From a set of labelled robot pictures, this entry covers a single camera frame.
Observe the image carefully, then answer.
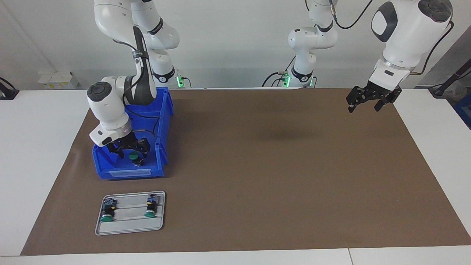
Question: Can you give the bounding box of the green push button switch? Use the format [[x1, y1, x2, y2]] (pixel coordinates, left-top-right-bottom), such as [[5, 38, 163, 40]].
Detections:
[[128, 152, 145, 167]]

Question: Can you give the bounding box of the green push button yellow terminal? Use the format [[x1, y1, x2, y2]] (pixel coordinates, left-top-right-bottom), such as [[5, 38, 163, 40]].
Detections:
[[144, 195, 158, 218]]

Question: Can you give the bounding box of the blue plastic storage bin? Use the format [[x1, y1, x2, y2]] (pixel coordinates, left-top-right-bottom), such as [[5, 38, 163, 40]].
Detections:
[[92, 87, 174, 181]]

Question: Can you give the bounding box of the grey metal tray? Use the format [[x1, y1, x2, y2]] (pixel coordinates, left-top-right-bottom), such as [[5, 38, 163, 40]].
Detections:
[[95, 191, 166, 236]]

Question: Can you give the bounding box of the blue crate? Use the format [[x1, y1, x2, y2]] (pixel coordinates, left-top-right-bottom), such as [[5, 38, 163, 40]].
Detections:
[[454, 94, 471, 129]]

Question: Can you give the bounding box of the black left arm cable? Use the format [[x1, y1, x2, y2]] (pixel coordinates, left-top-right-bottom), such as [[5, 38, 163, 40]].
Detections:
[[261, 0, 455, 88]]

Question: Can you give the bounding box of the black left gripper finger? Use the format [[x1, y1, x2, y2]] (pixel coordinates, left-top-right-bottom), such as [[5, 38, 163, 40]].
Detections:
[[374, 92, 398, 112], [346, 86, 368, 113]]

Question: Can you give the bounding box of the black clamp with cable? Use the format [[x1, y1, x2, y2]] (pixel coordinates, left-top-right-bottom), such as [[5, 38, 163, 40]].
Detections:
[[0, 77, 20, 100]]

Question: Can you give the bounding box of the black stand pole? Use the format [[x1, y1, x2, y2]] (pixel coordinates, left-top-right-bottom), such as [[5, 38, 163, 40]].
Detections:
[[429, 59, 471, 98]]

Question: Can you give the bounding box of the green push button silver terminal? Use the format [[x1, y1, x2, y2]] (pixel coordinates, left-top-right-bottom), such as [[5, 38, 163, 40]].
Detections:
[[100, 198, 116, 223]]

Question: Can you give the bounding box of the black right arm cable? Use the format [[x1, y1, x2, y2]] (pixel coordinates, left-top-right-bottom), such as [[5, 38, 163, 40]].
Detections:
[[112, 26, 162, 138]]

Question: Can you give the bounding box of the brown table mat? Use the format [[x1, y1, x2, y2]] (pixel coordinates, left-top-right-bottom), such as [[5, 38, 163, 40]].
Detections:
[[20, 88, 471, 256]]

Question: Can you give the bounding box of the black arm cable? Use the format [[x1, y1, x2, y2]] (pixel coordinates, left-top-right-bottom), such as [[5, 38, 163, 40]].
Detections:
[[112, 26, 162, 138], [261, 0, 455, 88]]

